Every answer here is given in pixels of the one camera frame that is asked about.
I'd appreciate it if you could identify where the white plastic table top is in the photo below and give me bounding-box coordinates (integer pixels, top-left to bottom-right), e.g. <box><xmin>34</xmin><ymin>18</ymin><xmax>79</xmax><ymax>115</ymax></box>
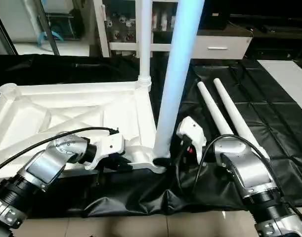
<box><xmin>0</xmin><ymin>81</ymin><xmax>168</xmax><ymax>186</ymax></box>

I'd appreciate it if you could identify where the white plastic table leg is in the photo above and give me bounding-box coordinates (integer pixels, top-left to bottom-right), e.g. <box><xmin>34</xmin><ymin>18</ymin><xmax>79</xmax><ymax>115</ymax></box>
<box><xmin>213</xmin><ymin>78</ymin><xmax>270</xmax><ymax>159</ymax></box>
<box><xmin>152</xmin><ymin>0</ymin><xmax>206</xmax><ymax>168</ymax></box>
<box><xmin>137</xmin><ymin>0</ymin><xmax>154</xmax><ymax>90</ymax></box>
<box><xmin>197</xmin><ymin>81</ymin><xmax>236</xmax><ymax>137</ymax></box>

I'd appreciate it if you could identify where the black table mat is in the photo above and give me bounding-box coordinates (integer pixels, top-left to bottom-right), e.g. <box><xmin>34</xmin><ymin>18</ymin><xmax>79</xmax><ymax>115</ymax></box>
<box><xmin>0</xmin><ymin>52</ymin><xmax>302</xmax><ymax>218</ymax></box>

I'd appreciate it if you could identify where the white drawer unit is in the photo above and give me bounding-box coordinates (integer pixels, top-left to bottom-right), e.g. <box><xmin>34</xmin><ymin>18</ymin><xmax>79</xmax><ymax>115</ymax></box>
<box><xmin>190</xmin><ymin>27</ymin><xmax>254</xmax><ymax>60</ymax></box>

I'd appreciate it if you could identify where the white flat board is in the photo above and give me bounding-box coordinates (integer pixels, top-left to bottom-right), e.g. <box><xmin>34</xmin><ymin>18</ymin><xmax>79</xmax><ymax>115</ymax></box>
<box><xmin>257</xmin><ymin>59</ymin><xmax>302</xmax><ymax>117</ymax></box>

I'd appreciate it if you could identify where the white glass door cabinet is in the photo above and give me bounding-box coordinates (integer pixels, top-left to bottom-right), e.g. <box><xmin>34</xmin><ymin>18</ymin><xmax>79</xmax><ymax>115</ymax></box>
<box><xmin>93</xmin><ymin>0</ymin><xmax>181</xmax><ymax>58</ymax></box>

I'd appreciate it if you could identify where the blue plastic stool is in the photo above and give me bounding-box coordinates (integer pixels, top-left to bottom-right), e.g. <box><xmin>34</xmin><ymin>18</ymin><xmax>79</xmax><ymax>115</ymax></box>
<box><xmin>36</xmin><ymin>30</ymin><xmax>65</xmax><ymax>48</ymax></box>

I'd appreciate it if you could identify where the dark TV stand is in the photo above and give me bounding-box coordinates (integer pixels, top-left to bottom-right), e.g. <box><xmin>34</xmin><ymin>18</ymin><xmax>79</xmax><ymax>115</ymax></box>
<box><xmin>251</xmin><ymin>20</ymin><xmax>302</xmax><ymax>61</ymax></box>

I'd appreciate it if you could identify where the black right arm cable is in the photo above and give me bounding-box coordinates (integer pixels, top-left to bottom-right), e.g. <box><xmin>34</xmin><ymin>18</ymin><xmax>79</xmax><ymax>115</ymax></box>
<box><xmin>174</xmin><ymin>134</ymin><xmax>271</xmax><ymax>196</ymax></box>

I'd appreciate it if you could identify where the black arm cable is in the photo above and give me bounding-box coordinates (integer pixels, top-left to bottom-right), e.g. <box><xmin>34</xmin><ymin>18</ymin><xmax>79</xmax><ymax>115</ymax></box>
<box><xmin>0</xmin><ymin>126</ymin><xmax>120</xmax><ymax>176</ymax></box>
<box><xmin>174</xmin><ymin>134</ymin><xmax>271</xmax><ymax>196</ymax></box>

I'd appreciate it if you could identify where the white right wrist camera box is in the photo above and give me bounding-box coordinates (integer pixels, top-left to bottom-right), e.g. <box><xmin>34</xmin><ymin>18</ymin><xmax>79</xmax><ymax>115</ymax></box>
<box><xmin>176</xmin><ymin>116</ymin><xmax>208</xmax><ymax>159</ymax></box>

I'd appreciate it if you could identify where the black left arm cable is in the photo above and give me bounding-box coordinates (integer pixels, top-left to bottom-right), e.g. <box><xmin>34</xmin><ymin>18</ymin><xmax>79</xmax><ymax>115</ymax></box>
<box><xmin>0</xmin><ymin>126</ymin><xmax>120</xmax><ymax>176</ymax></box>

